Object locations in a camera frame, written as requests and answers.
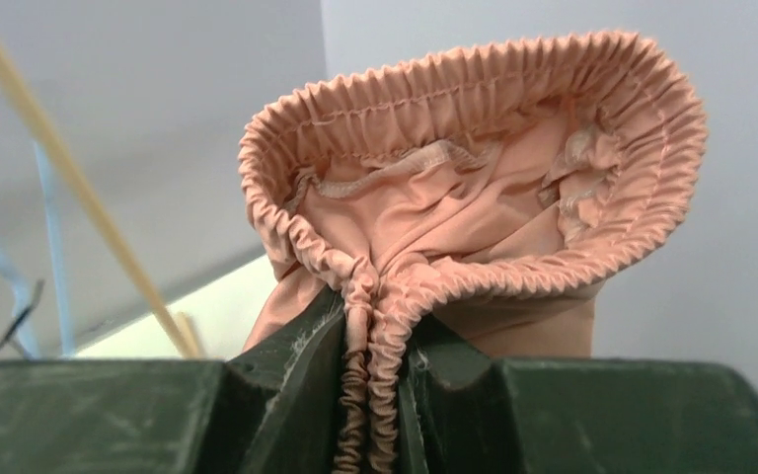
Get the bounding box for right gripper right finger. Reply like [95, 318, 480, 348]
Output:
[398, 316, 758, 473]

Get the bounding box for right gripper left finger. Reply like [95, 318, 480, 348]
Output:
[0, 289, 343, 473]

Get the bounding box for pink shorts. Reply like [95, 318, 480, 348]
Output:
[238, 31, 708, 473]

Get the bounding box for light blue wire hanger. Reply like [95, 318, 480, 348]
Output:
[0, 58, 78, 359]

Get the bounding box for wooden clothes rack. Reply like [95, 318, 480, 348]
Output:
[0, 43, 203, 358]

